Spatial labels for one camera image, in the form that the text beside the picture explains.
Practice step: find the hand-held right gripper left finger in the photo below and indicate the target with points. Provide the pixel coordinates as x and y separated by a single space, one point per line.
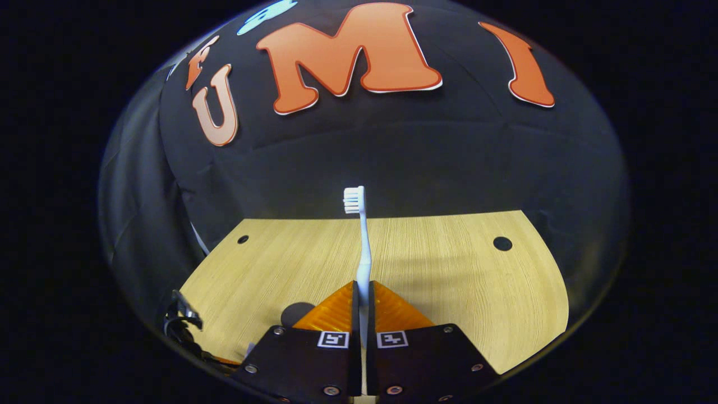
303 359

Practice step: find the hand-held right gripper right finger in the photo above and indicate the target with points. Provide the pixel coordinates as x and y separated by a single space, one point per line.
426 359

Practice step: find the dark round coaster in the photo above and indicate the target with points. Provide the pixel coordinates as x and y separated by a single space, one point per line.
294 314

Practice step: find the white toothbrush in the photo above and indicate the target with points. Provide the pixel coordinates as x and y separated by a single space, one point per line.
364 252

